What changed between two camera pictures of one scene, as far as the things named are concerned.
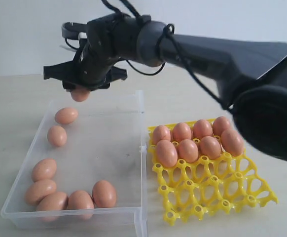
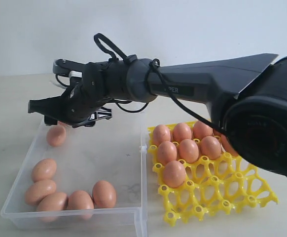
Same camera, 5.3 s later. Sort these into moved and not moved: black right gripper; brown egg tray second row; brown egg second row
Moved: black right gripper; brown egg second row
Not moved: brown egg tray second row
